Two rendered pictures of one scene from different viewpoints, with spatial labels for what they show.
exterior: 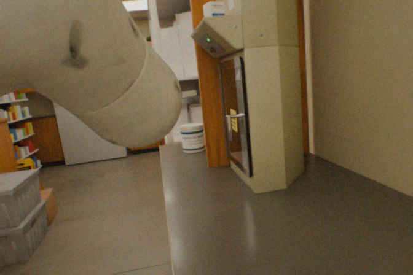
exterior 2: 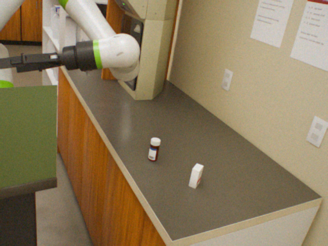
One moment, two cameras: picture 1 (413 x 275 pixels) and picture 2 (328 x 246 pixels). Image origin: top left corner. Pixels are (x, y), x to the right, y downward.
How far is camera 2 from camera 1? 0.87 m
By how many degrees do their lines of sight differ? 25
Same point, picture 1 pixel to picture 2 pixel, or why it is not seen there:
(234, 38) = (141, 12)
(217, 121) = not seen: hidden behind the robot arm
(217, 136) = not seen: hidden behind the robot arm
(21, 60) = (123, 66)
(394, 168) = (206, 97)
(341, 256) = (173, 130)
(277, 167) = (149, 87)
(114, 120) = (126, 75)
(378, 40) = (213, 29)
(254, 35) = (152, 13)
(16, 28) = (127, 63)
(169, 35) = not seen: outside the picture
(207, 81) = (112, 22)
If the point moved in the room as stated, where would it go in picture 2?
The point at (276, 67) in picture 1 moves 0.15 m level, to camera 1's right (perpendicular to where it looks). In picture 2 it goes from (160, 32) to (185, 35)
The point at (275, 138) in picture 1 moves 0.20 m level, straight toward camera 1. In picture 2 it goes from (151, 71) to (153, 82)
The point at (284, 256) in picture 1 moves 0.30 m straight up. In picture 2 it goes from (150, 128) to (159, 70)
